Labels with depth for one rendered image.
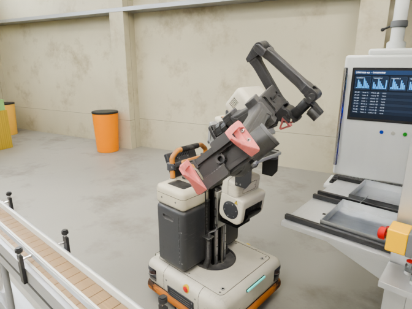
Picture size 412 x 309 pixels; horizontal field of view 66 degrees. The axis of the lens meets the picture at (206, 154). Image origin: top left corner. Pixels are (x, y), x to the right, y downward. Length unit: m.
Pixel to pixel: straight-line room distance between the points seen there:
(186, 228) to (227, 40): 3.69
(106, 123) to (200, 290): 4.23
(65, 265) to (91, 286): 0.14
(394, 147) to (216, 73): 3.50
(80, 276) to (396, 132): 1.82
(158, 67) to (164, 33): 0.56
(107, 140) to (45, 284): 4.91
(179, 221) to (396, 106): 1.40
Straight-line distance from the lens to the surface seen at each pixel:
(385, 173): 2.23
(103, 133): 5.80
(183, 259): 2.00
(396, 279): 1.17
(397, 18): 2.22
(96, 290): 0.95
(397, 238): 1.11
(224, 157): 0.59
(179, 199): 1.82
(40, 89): 8.08
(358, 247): 1.29
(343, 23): 4.71
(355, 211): 1.55
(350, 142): 2.21
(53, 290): 0.98
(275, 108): 1.11
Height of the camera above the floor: 1.50
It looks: 16 degrees down
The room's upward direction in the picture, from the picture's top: straight up
